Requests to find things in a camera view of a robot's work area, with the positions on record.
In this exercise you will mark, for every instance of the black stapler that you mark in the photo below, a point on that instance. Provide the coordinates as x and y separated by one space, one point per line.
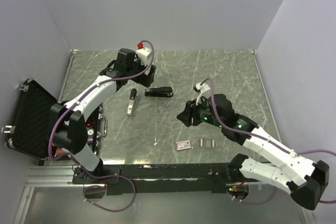
164 92

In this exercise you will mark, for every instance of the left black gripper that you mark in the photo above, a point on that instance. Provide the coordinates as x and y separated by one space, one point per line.
145 80

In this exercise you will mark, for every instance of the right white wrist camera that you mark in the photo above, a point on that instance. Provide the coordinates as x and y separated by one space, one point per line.
202 89

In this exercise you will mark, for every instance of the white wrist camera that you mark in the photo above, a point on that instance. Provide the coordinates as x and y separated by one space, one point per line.
202 89
144 53

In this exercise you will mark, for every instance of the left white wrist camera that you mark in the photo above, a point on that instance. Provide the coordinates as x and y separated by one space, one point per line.
144 53

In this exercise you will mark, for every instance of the silver stapler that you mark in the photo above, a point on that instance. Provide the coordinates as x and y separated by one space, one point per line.
133 99

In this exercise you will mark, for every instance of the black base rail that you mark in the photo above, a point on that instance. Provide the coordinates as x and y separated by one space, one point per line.
164 178

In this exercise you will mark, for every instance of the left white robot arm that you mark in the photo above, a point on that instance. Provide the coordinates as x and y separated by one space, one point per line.
67 122

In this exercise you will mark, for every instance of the red white staple box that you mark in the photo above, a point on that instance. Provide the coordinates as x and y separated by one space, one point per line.
183 145

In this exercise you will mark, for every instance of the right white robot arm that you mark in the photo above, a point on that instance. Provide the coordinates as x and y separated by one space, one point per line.
303 179

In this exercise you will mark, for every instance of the black poker chip case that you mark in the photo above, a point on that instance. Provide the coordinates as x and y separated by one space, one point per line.
28 131

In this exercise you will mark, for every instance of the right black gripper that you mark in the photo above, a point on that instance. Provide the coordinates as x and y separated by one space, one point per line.
191 109

